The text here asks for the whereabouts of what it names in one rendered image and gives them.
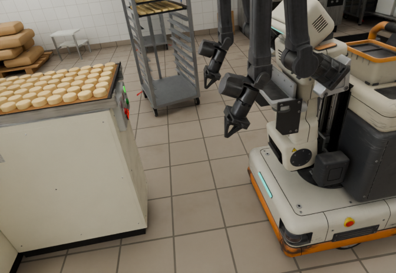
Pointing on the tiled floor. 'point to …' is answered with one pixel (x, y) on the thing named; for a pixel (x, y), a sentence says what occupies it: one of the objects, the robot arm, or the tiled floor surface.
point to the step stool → (69, 41)
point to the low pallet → (26, 66)
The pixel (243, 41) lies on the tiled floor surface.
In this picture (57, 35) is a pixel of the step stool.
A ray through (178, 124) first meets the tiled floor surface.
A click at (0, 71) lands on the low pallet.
